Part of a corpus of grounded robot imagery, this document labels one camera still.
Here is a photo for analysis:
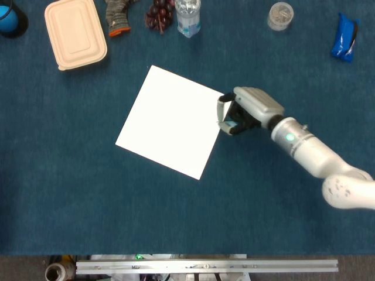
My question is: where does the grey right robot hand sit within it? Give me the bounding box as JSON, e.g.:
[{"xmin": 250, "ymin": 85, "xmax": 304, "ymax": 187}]
[{"xmin": 216, "ymin": 86, "xmax": 285, "ymax": 136}]

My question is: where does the white paper sheet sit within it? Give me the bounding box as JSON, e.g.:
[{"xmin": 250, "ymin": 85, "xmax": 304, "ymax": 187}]
[{"xmin": 115, "ymin": 64, "xmax": 235, "ymax": 181}]

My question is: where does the small clear plastic jar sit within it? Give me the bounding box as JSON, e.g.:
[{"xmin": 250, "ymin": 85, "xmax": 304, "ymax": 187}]
[{"xmin": 267, "ymin": 2, "xmax": 295, "ymax": 32}]

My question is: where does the blue snack packet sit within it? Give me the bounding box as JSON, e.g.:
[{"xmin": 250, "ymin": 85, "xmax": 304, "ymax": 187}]
[{"xmin": 330, "ymin": 12, "xmax": 360, "ymax": 63}]

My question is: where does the clear plastic water bottle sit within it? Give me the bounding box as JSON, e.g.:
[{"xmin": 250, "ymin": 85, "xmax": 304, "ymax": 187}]
[{"xmin": 175, "ymin": 0, "xmax": 202, "ymax": 39}]

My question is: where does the teal felt table mat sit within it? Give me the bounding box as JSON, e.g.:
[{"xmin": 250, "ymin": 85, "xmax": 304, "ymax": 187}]
[{"xmin": 0, "ymin": 0, "xmax": 375, "ymax": 256}]

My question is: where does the dark red grape bunch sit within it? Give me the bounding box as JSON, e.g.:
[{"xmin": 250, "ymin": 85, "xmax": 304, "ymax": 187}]
[{"xmin": 144, "ymin": 0, "xmax": 175, "ymax": 35}]

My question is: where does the grey knit work glove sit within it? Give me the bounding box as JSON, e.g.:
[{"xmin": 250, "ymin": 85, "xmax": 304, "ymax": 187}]
[{"xmin": 105, "ymin": 0, "xmax": 132, "ymax": 37}]

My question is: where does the beige lidded food container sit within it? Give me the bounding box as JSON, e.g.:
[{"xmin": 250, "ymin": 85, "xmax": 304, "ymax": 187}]
[{"xmin": 44, "ymin": 0, "xmax": 108, "ymax": 71}]

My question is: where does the blue textured ball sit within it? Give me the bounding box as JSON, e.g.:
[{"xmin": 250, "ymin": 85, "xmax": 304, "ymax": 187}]
[{"xmin": 0, "ymin": 5, "xmax": 18, "ymax": 33}]

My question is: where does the silver aluminium rail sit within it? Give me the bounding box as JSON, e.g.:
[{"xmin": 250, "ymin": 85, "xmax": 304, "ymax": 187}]
[{"xmin": 76, "ymin": 258, "xmax": 339, "ymax": 275}]

